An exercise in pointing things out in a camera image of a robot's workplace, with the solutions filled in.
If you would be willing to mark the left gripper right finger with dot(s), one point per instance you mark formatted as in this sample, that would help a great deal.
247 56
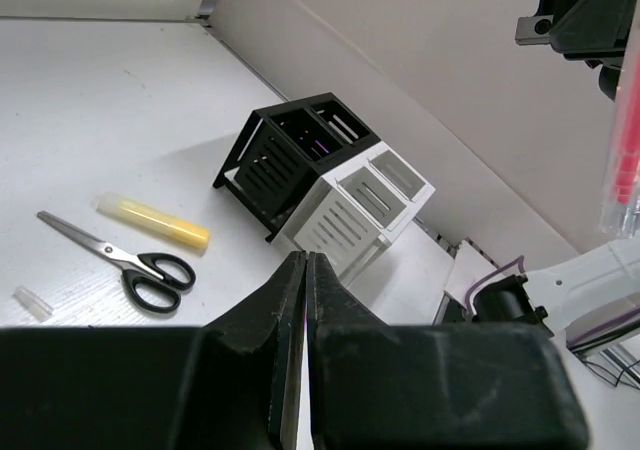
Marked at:
454 386

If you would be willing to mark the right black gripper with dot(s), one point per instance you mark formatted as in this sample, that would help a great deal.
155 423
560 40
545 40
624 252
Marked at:
588 30

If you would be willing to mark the red pen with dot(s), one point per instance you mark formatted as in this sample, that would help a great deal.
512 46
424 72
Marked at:
620 204

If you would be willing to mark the white organizer box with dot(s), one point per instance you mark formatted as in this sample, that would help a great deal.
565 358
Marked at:
354 212

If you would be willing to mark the yellow highlighter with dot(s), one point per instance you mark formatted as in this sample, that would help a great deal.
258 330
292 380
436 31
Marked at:
154 221

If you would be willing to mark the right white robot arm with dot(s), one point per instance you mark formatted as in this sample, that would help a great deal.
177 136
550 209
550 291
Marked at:
555 297

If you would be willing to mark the black organizer box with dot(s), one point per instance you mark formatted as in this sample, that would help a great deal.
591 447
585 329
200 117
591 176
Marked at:
283 149

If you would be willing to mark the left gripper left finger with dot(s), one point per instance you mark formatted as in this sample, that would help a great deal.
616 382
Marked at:
231 384

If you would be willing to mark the black handled scissors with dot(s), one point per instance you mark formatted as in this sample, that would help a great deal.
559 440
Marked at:
136 269

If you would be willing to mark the clear pen cap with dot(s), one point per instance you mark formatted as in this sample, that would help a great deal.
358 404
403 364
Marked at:
32 303

